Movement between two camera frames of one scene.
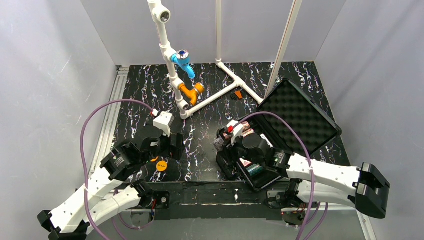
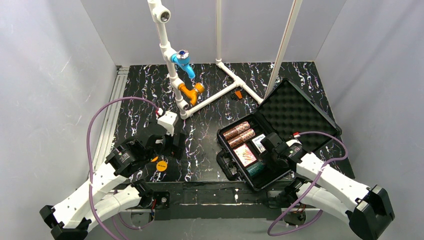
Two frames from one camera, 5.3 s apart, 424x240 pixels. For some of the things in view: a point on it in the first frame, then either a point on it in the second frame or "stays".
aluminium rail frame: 121,75 stays
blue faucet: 181,57 stays
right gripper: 226,145 → 269,145
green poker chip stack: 255,170 stays
